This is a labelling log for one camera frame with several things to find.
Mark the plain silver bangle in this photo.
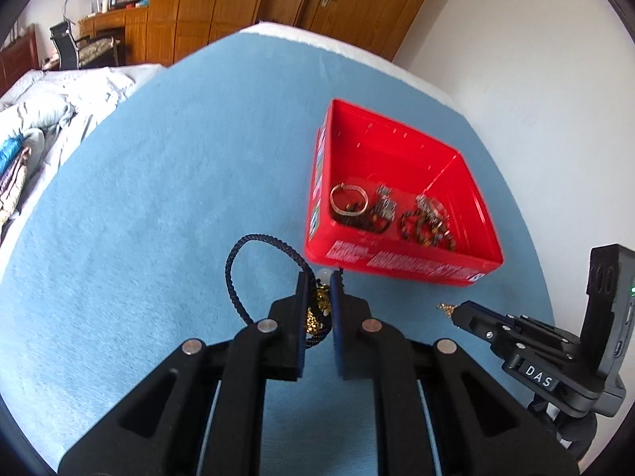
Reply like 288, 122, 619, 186
419, 198, 451, 226

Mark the patterned blanket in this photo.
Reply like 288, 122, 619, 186
0, 156, 29, 226

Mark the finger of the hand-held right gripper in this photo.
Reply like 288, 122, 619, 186
454, 314, 562, 366
452, 300, 577, 351

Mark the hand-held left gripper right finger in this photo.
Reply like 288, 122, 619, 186
330, 272, 580, 476

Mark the wooden door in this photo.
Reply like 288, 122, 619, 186
270, 0, 446, 60

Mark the blue mat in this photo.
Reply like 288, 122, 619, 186
0, 27, 556, 476

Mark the black chair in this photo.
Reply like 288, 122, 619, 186
50, 21, 122, 70

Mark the teal cloth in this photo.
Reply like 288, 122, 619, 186
0, 136, 25, 167

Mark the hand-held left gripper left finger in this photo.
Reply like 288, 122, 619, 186
58, 272, 309, 476

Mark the wooden desk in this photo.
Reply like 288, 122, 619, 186
79, 7, 150, 67

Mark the red tin box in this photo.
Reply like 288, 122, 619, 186
304, 99, 504, 287

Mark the person's right hand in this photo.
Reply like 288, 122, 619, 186
528, 397, 598, 462

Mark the wooden wardrobe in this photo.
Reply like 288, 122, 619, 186
124, 0, 273, 67

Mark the wooden headboard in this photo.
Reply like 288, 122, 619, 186
0, 25, 40, 95

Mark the black cord necklace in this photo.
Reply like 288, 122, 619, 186
225, 234, 348, 350

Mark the silver wristwatch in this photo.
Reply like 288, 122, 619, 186
369, 184, 398, 221

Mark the multicoloured bead bracelet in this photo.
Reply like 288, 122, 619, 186
417, 221, 457, 253

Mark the bed with white blanket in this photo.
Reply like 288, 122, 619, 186
0, 64, 164, 239

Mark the black and amber bead necklace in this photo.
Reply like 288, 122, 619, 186
342, 201, 393, 234

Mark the silver bangle with clasp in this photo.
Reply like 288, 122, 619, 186
330, 183, 370, 216

